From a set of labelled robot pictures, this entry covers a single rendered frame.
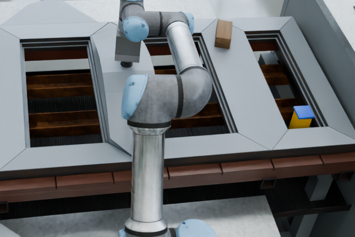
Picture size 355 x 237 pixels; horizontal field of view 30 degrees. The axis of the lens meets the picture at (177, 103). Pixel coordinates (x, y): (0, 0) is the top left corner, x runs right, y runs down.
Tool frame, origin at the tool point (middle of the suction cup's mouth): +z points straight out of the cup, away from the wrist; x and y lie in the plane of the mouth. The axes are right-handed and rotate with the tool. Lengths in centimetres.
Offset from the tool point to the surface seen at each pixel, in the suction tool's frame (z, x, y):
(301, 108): 8, 5, -63
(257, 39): 13, -40, -53
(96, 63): 10.2, -12.8, 11.1
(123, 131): 6.2, 25.3, -0.8
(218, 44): 8.5, -28.1, -35.2
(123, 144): 8.1, 29.6, -1.0
